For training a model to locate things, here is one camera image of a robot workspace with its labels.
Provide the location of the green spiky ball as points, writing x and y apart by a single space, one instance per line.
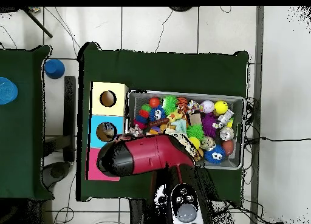
169 103

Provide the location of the purple spiky toy with eyes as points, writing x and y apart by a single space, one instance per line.
209 123

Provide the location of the light teal muslin cloth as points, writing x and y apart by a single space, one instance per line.
181 125

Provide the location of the dark green table cloth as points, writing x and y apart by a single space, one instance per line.
165 71
21 136

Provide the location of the shallow metal mesh bin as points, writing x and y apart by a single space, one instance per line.
218 99

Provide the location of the orange red ball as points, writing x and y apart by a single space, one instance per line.
154 102

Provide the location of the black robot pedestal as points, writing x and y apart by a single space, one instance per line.
138 213

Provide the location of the black pole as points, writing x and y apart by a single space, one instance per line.
38 24

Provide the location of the orange striped tiger plush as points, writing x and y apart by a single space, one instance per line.
182 102

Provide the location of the toy hamburger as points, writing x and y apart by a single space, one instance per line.
199 154

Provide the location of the blue round lid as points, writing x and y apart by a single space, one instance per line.
7 91

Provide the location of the blue spiky toy with eyes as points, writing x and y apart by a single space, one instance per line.
215 158

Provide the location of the dark grey round seat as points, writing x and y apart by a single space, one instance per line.
57 171

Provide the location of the yellow smiley ball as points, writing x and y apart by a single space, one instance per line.
221 107

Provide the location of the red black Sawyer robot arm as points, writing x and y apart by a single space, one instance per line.
150 153

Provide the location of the wooden box with three holes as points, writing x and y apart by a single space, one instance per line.
119 107

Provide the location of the black round stand base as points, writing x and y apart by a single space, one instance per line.
181 8

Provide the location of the blue plastic cup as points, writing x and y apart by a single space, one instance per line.
54 69

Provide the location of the white baseball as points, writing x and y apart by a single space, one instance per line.
207 106

